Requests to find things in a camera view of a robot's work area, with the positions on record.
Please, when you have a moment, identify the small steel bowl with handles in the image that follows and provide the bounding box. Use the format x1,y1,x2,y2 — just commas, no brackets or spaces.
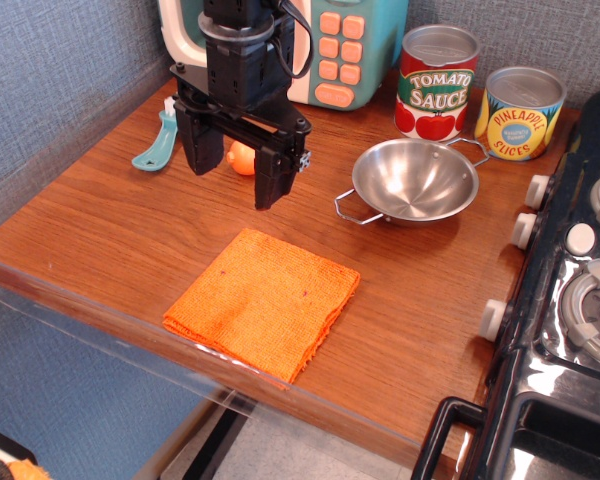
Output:
334,138,490,225

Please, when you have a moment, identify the orange towel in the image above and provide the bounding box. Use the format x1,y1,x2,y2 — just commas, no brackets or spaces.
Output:
163,229,360,384

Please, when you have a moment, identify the pineapple slices can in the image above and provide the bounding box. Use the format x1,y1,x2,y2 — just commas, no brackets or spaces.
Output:
474,66,567,161

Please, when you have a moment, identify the orange toy pepper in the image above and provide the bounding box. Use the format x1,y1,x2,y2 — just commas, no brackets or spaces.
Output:
225,141,255,176

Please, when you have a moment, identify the white stove knob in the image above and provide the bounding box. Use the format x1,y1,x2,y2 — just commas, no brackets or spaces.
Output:
479,299,508,342
510,213,537,250
524,175,551,210

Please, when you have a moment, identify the white stove knob lower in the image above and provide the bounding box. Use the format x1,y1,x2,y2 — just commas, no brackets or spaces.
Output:
479,299,508,342

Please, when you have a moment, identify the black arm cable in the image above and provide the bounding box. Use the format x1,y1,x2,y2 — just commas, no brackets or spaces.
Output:
269,0,315,81

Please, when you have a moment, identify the white stove knob middle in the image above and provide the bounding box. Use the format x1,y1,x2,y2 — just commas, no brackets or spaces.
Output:
510,213,537,250

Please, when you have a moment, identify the black oven door handle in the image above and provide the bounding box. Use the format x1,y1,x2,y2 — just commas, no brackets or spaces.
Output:
411,396,487,480

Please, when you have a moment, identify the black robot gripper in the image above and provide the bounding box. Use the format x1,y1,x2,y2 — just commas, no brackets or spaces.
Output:
171,35,311,210

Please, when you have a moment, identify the teal dish brush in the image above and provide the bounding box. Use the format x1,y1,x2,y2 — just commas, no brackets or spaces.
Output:
131,96,178,172

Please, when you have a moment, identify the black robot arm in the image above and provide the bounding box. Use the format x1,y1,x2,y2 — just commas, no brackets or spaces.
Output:
171,1,312,210

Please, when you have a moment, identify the black toy stove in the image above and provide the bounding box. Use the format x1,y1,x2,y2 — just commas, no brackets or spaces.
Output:
451,91,600,479

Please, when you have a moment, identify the tomato sauce can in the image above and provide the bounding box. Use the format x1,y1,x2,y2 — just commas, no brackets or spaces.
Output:
394,24,481,141

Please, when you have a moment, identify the teal toy microwave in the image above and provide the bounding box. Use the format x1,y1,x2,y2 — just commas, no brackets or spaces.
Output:
157,0,410,112

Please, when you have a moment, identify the white stove knob upper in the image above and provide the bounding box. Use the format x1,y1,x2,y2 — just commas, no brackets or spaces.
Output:
524,175,551,210

